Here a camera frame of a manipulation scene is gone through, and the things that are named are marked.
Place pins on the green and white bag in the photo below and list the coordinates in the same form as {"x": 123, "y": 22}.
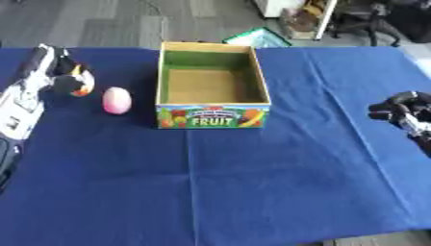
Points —
{"x": 258, "y": 38}

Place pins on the cardboard box with green inside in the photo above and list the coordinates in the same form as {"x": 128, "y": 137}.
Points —
{"x": 213, "y": 86}

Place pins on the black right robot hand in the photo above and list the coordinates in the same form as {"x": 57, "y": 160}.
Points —
{"x": 401, "y": 107}

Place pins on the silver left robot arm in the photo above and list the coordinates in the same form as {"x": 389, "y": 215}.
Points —
{"x": 22, "y": 96}

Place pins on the pink egg-shaped toy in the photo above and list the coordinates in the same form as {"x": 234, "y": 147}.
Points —
{"x": 117, "y": 100}

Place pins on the orange yellow toy fruit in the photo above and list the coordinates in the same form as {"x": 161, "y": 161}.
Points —
{"x": 86, "y": 78}

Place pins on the white pole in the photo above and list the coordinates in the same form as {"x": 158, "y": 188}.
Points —
{"x": 325, "y": 19}

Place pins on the black office chair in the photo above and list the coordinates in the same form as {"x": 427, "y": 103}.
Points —
{"x": 387, "y": 16}

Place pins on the white cabinet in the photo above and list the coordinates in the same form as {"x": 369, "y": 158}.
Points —
{"x": 275, "y": 8}

